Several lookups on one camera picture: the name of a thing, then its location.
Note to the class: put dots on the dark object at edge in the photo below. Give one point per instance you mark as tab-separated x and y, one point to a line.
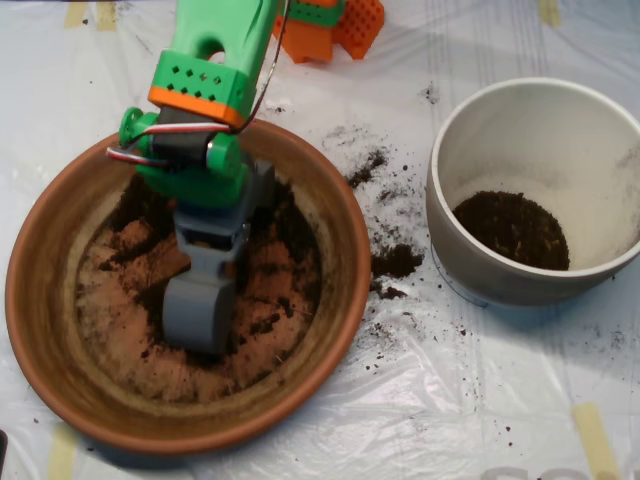
3	447

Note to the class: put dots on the small spilled soil clump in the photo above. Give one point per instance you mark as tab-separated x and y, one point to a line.
390	292

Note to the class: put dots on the white ceramic pot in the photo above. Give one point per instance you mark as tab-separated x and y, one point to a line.
500	290

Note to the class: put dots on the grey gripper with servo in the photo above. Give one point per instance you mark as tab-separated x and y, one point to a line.
197	312

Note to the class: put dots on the terracotta clay bowl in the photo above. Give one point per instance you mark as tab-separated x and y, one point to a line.
200	432

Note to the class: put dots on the large spilled soil clump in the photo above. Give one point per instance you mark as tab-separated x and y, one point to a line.
397	260

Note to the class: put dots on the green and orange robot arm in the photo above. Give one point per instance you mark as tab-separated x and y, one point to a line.
205	45

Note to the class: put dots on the beige masking tape strip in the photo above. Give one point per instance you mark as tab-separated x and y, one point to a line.
75	12
550	12
62	455
106	15
595	440

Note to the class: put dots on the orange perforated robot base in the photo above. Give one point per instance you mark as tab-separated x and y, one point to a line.
310	42

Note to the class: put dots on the clear plastic sheet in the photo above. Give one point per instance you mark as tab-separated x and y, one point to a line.
450	400

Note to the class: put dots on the elongated spilled soil clump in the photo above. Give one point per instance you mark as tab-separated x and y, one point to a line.
367	170

